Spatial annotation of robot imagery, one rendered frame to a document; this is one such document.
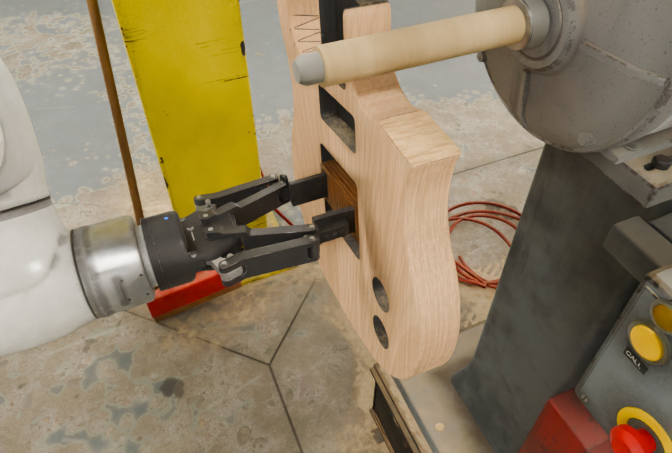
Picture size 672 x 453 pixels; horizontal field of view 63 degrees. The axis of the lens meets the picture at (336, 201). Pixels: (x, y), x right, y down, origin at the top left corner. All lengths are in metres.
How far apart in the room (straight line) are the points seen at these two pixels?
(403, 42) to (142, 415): 1.42
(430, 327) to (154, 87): 1.05
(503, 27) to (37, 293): 0.45
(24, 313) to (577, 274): 0.68
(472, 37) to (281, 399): 1.32
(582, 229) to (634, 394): 0.29
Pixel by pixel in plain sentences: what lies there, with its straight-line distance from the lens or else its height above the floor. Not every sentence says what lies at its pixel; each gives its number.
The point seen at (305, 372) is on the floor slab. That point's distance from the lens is 1.67.
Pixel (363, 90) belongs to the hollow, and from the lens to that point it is 0.49.
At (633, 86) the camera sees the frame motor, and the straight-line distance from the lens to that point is 0.49.
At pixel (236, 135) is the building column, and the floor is 0.55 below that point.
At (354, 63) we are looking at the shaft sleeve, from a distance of 0.42.
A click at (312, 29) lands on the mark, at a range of 0.64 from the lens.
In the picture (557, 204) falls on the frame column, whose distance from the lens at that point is 0.83.
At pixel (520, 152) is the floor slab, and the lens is 2.47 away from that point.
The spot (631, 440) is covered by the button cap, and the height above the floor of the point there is 0.99.
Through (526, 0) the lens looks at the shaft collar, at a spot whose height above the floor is 1.27.
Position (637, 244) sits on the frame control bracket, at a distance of 0.65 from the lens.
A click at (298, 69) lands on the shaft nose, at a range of 0.42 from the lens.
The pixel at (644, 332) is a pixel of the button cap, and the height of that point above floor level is 1.08.
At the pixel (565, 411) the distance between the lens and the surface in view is 1.01.
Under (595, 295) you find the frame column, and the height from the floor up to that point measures 0.85.
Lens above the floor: 1.47
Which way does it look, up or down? 44 degrees down
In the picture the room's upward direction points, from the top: straight up
